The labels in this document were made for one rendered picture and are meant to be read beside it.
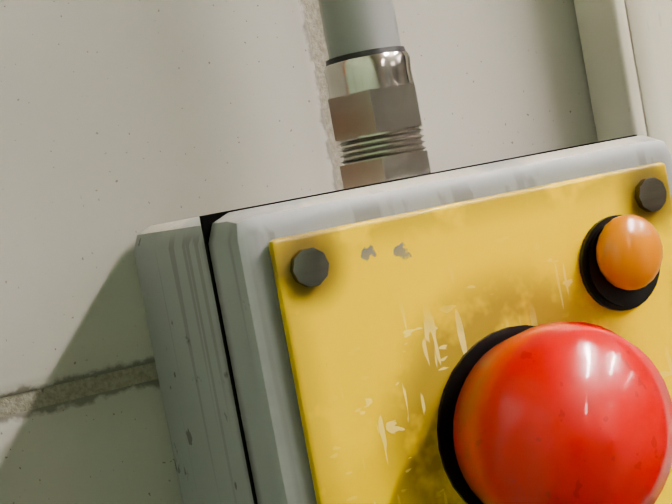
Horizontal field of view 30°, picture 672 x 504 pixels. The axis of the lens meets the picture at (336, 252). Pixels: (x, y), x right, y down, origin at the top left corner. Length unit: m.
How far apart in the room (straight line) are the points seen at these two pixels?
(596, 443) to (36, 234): 0.13
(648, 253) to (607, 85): 0.09
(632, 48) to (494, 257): 0.11
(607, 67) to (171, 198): 0.12
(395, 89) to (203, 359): 0.07
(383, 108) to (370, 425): 0.07
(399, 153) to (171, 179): 0.06
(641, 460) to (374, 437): 0.05
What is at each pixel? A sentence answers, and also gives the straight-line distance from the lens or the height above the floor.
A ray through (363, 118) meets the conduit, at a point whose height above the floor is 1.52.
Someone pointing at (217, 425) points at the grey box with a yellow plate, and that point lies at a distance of 0.25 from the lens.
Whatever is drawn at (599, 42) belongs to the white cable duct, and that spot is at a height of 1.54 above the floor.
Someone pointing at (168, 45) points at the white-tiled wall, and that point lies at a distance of 0.29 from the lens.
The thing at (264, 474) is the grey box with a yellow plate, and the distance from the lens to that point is 0.23.
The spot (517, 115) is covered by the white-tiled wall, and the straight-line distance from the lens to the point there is 0.33.
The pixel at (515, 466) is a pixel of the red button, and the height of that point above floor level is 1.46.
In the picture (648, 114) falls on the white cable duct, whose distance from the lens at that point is 0.33.
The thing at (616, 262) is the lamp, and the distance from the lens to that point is 0.25.
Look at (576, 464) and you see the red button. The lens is 0.22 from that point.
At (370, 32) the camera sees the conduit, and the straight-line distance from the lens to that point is 0.27.
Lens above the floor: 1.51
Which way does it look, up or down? 3 degrees down
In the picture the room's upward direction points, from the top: 10 degrees counter-clockwise
